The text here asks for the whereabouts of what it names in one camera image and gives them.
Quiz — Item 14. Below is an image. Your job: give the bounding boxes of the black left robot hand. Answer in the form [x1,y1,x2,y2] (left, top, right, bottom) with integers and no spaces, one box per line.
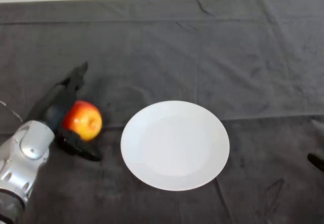
[26,61,103,162]

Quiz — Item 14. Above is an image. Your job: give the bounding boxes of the white round plate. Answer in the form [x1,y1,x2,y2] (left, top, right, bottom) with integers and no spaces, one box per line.
[120,100,230,192]

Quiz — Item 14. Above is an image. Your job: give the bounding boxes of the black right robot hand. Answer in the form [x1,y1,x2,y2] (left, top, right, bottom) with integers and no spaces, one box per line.
[307,153,324,173]

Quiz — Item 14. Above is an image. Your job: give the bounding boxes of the thin wrist cable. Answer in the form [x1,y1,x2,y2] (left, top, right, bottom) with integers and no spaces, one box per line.
[0,100,25,123]

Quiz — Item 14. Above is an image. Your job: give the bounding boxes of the red yellow apple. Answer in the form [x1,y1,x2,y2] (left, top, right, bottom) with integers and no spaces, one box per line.
[62,100,103,142]

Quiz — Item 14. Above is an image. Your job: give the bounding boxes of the dark grey cloth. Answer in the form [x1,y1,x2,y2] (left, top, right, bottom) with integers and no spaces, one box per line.
[0,0,324,224]

